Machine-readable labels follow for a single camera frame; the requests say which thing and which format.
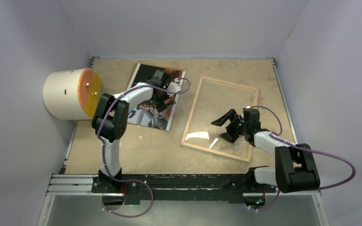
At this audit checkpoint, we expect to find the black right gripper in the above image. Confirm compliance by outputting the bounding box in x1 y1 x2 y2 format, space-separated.
212 109 248 144

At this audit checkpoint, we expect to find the wooden picture frame with glass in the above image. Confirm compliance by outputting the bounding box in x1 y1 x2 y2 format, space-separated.
181 76 259 162

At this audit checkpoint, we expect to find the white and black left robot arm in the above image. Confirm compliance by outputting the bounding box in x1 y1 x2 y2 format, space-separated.
91 65 183 193

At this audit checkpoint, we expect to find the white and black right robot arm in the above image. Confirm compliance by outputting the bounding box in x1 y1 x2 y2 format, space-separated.
211 108 321 193

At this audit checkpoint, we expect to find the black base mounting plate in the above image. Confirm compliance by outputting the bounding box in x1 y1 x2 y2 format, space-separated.
92 173 276 205

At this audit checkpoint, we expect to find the white cylinder with orange lid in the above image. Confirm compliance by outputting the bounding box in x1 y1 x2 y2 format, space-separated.
43 68 104 121

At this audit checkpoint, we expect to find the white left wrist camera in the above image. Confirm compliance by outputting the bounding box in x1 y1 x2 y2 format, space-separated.
167 81 182 95

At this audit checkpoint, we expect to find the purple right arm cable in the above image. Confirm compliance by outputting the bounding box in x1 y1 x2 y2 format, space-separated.
247 105 356 213

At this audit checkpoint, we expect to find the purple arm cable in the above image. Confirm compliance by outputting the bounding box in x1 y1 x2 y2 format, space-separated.
247 105 356 213
96 77 191 218

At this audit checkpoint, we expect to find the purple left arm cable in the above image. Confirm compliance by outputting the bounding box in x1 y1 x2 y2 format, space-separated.
96 77 191 218

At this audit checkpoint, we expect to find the aluminium extrusion rail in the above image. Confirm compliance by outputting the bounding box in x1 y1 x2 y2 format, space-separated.
47 174 321 196

